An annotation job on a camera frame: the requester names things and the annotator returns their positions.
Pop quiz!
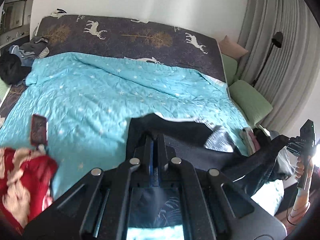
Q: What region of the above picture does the dark navy t-shirt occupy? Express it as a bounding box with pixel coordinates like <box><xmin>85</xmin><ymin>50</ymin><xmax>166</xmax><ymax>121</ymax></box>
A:
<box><xmin>126</xmin><ymin>114</ymin><xmax>283</xmax><ymax>229</ymax></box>

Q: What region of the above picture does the black cable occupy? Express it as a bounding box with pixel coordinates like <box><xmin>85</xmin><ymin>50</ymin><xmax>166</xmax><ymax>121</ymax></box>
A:
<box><xmin>286</xmin><ymin>154</ymin><xmax>315</xmax><ymax>227</ymax></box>

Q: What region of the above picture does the red white patterned garment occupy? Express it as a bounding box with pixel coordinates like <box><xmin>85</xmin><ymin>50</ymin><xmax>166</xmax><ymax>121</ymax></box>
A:
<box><xmin>1</xmin><ymin>145</ymin><xmax>58</xmax><ymax>234</ymax></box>

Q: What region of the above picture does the black clothes heap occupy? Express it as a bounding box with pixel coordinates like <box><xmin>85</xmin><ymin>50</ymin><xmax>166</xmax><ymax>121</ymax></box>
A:
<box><xmin>0</xmin><ymin>53</ymin><xmax>31</xmax><ymax>85</ymax></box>

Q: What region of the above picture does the black floor lamp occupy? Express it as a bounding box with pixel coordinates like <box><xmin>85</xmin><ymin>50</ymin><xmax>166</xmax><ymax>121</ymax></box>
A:
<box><xmin>252</xmin><ymin>31</ymin><xmax>284</xmax><ymax>87</ymax></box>

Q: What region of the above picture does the grey pleated curtain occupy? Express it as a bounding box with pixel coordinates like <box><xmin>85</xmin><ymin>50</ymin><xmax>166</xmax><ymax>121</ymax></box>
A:
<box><xmin>237</xmin><ymin>0</ymin><xmax>319</xmax><ymax>133</ymax></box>

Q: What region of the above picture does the dark deer print bedsheet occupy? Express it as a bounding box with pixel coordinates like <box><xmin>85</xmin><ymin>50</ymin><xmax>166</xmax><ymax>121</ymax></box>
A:
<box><xmin>1</xmin><ymin>15</ymin><xmax>230</xmax><ymax>120</ymax></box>

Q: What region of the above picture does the pink pillow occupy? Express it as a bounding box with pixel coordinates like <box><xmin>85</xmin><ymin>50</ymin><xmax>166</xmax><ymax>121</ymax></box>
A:
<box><xmin>219</xmin><ymin>35</ymin><xmax>248</xmax><ymax>61</ymax></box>

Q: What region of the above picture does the person right hand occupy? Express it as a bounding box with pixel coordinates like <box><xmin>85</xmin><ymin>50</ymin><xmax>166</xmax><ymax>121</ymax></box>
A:
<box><xmin>295</xmin><ymin>157</ymin><xmax>314</xmax><ymax>180</ymax></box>

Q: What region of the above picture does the grey blue clothes pile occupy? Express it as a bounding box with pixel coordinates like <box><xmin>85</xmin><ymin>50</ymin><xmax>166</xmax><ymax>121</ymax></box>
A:
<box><xmin>9</xmin><ymin>36</ymin><xmax>49</xmax><ymax>67</ymax></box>

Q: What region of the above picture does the turquoise star quilt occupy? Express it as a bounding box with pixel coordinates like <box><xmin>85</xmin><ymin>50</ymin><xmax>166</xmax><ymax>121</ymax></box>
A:
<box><xmin>0</xmin><ymin>51</ymin><xmax>284</xmax><ymax>240</ymax></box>

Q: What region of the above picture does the folded clothes stack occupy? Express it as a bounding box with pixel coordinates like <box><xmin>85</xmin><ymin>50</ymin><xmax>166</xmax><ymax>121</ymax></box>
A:
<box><xmin>239</xmin><ymin>126</ymin><xmax>295</xmax><ymax>181</ymax></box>

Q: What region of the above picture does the green pillow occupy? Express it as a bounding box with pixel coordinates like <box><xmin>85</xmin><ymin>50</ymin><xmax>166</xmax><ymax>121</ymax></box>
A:
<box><xmin>221</xmin><ymin>54</ymin><xmax>238</xmax><ymax>86</ymax></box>
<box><xmin>229</xmin><ymin>80</ymin><xmax>273</xmax><ymax>126</ymax></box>

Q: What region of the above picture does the dark phone on bed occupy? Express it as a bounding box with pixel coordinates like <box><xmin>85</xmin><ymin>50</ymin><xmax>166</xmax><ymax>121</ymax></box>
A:
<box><xmin>30</xmin><ymin>114</ymin><xmax>48</xmax><ymax>146</ymax></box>

